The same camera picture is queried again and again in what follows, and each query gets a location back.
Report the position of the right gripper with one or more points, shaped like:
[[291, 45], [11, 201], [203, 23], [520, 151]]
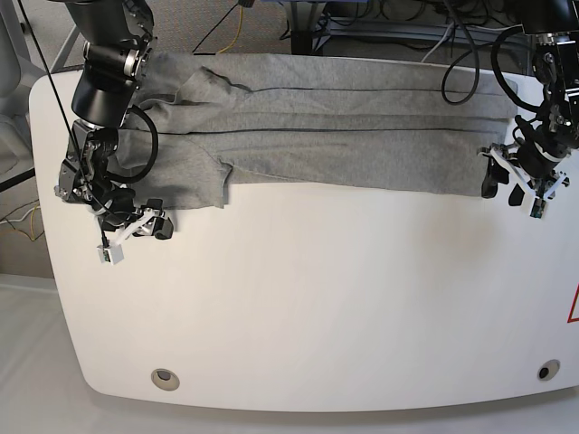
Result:
[[149, 220]]

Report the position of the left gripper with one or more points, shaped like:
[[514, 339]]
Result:
[[503, 167]]

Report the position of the grey T-shirt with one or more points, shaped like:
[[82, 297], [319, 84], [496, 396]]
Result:
[[268, 118]]

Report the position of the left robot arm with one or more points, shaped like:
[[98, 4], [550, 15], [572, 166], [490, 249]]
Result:
[[541, 143]]

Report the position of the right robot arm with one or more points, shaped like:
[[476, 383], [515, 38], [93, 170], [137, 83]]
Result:
[[118, 43]]

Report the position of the left table grommet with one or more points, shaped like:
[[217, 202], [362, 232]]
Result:
[[165, 380]]

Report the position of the table grommet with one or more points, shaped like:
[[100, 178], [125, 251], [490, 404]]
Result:
[[548, 370], [165, 380]]

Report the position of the right table grommet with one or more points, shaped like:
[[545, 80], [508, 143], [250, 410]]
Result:
[[548, 370]]

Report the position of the black table leg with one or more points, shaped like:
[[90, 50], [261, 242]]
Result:
[[305, 31]]

